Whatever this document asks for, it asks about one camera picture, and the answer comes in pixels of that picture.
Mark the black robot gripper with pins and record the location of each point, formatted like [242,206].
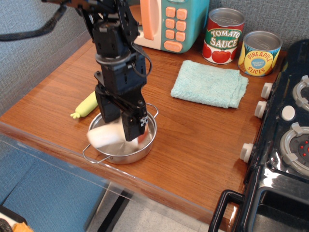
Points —
[118,92]

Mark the plush brown white mushroom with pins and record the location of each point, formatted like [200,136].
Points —
[111,134]

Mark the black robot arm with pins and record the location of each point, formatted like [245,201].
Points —
[110,24]

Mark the stainless steel pot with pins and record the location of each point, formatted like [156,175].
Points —
[123,154]

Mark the light blue folded cloth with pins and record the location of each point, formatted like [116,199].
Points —
[209,85]

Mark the teal toy microwave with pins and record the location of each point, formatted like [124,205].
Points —
[169,25]

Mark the white lower stove knob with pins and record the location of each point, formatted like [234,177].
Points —
[246,152]

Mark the white stove knob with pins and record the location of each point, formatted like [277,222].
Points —
[246,152]
[260,109]
[266,90]

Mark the tomato sauce can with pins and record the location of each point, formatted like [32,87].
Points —
[223,33]

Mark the white middle stove knob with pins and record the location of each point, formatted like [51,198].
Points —
[260,109]

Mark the white upper stove knob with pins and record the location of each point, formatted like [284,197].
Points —
[266,90]

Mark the orange object at corner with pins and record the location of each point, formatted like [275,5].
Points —
[21,227]

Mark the pineapple slices can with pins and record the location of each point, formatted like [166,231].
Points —
[259,53]

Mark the black toy stove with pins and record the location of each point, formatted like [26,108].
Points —
[276,194]

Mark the spoon with green handle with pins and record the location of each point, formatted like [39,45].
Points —
[85,107]

